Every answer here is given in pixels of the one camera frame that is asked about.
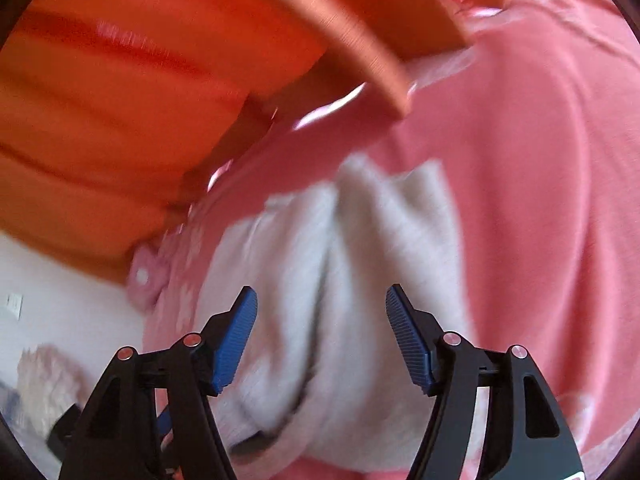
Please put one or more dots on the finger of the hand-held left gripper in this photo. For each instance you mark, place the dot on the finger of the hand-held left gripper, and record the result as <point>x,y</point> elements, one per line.
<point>65,430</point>

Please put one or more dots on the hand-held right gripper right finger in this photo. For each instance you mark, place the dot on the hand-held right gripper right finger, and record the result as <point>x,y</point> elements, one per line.
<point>407,340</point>

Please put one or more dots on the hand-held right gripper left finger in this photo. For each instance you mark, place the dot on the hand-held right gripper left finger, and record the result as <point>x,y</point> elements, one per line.
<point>235,340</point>

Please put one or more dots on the pink sweater with black hearts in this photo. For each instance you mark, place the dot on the pink sweater with black hearts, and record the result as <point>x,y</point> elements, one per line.
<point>360,280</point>

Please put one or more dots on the beige fluffy cloth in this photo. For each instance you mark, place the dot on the beige fluffy cloth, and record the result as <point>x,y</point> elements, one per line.
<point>47,380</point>

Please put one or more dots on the pink pillow with white button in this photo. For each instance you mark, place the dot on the pink pillow with white button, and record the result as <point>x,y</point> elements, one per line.
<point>145,275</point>

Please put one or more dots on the pink fleece blanket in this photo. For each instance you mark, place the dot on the pink fleece blanket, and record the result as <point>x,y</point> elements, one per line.
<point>525,185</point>

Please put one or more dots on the white wall switch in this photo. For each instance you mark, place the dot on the white wall switch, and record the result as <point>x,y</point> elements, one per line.
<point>13,306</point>

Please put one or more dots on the wooden headboard frame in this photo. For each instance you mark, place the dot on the wooden headboard frame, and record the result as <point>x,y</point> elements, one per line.
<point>350,20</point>

